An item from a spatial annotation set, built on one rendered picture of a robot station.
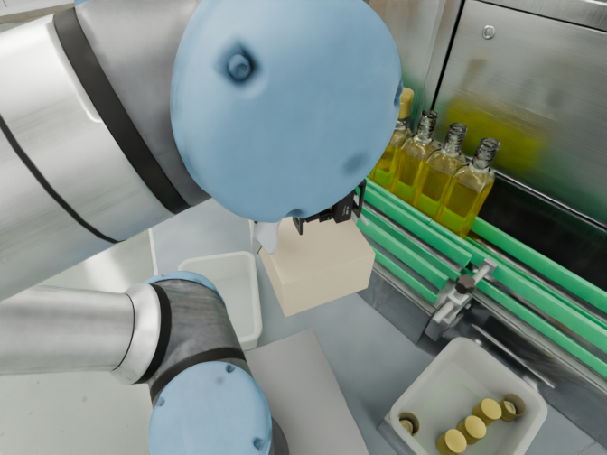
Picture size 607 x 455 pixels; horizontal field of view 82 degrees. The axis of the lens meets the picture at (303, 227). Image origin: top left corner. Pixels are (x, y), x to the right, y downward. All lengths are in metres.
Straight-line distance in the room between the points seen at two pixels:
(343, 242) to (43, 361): 0.33
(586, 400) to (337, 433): 0.43
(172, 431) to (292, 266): 0.20
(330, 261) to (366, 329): 0.40
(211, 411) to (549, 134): 0.67
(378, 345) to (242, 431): 0.46
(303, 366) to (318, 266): 0.27
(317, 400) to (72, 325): 0.38
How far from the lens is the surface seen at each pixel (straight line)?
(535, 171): 0.79
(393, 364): 0.78
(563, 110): 0.74
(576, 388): 0.80
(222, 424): 0.40
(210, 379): 0.41
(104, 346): 0.42
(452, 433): 0.70
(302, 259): 0.42
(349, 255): 0.43
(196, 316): 0.46
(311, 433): 0.62
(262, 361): 0.66
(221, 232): 0.98
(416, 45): 0.87
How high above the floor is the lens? 1.46
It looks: 47 degrees down
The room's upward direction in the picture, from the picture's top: straight up
